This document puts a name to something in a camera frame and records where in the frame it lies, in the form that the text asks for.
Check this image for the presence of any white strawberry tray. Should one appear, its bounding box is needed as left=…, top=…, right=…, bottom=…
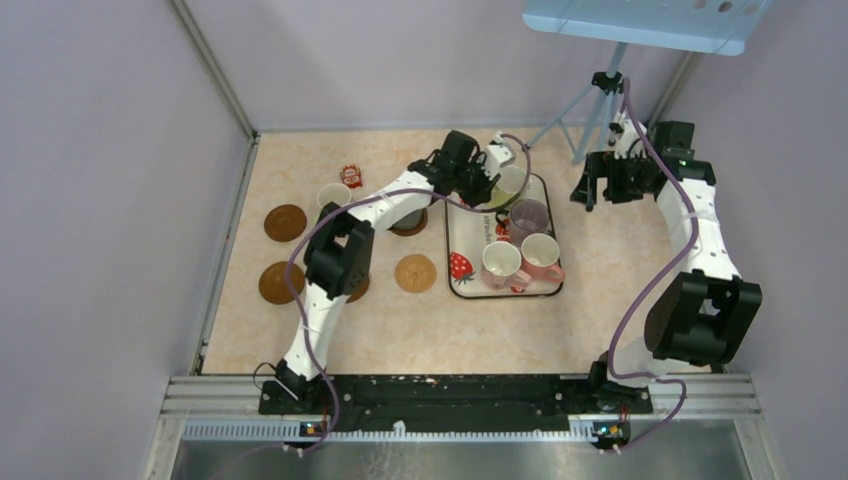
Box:
left=445, top=174, right=565, bottom=300

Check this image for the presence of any aluminium frame rail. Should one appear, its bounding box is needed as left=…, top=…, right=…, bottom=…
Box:
left=145, top=373, right=787, bottom=479

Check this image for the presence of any light blue panel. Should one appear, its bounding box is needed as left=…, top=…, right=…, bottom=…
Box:
left=522, top=0, right=773, bottom=56

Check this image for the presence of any woven rattan coaster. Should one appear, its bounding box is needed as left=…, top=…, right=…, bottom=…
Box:
left=394, top=254, right=437, bottom=294

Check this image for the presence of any red snack packet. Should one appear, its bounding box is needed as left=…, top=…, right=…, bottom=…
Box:
left=339, top=164, right=363, bottom=189

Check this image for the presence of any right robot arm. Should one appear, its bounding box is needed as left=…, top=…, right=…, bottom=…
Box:
left=570, top=113, right=763, bottom=412

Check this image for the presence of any light blue tripod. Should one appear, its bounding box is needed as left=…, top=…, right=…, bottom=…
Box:
left=526, top=42, right=629, bottom=165

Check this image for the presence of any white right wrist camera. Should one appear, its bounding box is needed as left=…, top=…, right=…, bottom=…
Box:
left=607, top=111, right=645, bottom=158

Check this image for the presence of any yellow-green mug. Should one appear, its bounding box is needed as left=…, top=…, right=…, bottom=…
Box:
left=483, top=166, right=527, bottom=212

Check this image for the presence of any purple mug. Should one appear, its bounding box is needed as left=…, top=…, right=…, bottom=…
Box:
left=495, top=199, right=550, bottom=246

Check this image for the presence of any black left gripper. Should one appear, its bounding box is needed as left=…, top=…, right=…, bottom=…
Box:
left=452, top=154, right=500, bottom=209

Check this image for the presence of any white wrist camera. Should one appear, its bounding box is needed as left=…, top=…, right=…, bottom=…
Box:
left=484, top=131, right=516, bottom=178
left=607, top=111, right=645, bottom=158

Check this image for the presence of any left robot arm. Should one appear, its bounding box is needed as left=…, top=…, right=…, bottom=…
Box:
left=275, top=130, right=516, bottom=414

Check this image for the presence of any dark green mug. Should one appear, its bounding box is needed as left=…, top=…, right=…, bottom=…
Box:
left=393, top=209, right=426, bottom=231

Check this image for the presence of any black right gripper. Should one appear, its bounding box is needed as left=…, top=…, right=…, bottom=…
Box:
left=570, top=150, right=652, bottom=206

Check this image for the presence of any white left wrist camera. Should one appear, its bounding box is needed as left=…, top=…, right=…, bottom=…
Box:
left=484, top=131, right=516, bottom=178

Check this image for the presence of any dark brown wooden coaster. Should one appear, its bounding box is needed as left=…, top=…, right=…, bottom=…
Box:
left=389, top=209, right=428, bottom=237

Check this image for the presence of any light green mug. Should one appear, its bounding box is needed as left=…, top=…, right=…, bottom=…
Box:
left=316, top=183, right=352, bottom=209

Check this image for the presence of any brown wooden round coaster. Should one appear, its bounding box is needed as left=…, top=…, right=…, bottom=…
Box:
left=263, top=204, right=307, bottom=242

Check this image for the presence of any pale pink mug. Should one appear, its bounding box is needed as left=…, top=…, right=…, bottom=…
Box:
left=482, top=241, right=532, bottom=292

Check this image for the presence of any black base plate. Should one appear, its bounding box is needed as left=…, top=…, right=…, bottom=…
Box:
left=258, top=374, right=653, bottom=433

